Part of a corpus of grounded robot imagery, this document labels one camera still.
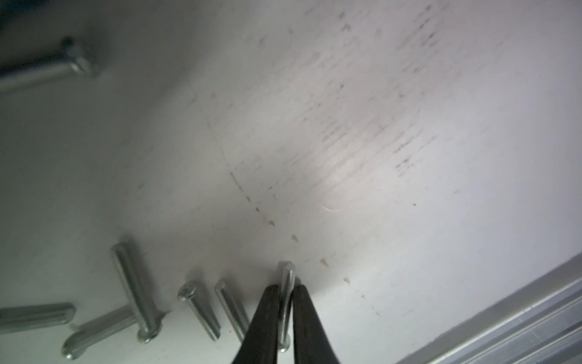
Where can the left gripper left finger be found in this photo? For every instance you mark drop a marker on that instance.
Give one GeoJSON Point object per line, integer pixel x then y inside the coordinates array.
{"type": "Point", "coordinates": [260, 343]}

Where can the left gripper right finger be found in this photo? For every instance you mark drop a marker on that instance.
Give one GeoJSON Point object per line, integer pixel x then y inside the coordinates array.
{"type": "Point", "coordinates": [310, 342]}

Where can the silver screw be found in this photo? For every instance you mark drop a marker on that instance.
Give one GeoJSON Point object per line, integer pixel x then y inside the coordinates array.
{"type": "Point", "coordinates": [96, 331]}
{"type": "Point", "coordinates": [190, 293]}
{"type": "Point", "coordinates": [233, 309]}
{"type": "Point", "coordinates": [26, 318]}
{"type": "Point", "coordinates": [135, 284]}
{"type": "Point", "coordinates": [286, 291]}
{"type": "Point", "coordinates": [75, 58]}

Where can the aluminium front rail frame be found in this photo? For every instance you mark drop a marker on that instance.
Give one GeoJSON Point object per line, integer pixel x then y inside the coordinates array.
{"type": "Point", "coordinates": [540, 323]}

